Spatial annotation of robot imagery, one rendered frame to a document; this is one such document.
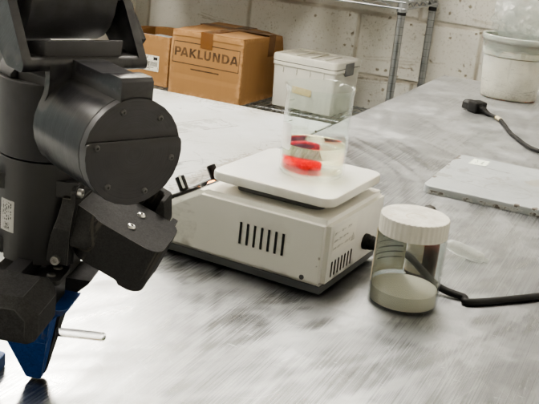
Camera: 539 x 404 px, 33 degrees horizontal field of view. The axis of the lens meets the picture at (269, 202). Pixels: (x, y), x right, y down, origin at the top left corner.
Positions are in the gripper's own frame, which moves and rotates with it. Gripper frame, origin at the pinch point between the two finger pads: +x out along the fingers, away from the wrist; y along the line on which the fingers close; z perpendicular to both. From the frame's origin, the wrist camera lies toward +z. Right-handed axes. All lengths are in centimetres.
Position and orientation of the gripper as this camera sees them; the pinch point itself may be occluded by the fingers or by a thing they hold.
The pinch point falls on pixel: (38, 328)
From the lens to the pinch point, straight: 61.2
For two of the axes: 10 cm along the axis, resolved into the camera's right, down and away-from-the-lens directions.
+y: 1.2, -3.1, 9.4
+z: 9.9, 1.5, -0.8
